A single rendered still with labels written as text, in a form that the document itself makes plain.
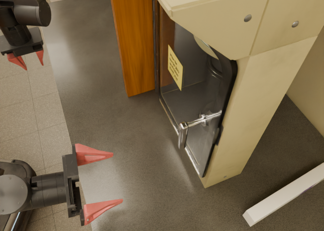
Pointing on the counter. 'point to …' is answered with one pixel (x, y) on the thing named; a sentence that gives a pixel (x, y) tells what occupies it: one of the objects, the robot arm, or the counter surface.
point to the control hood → (217, 15)
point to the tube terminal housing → (265, 75)
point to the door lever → (182, 134)
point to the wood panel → (134, 37)
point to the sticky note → (175, 67)
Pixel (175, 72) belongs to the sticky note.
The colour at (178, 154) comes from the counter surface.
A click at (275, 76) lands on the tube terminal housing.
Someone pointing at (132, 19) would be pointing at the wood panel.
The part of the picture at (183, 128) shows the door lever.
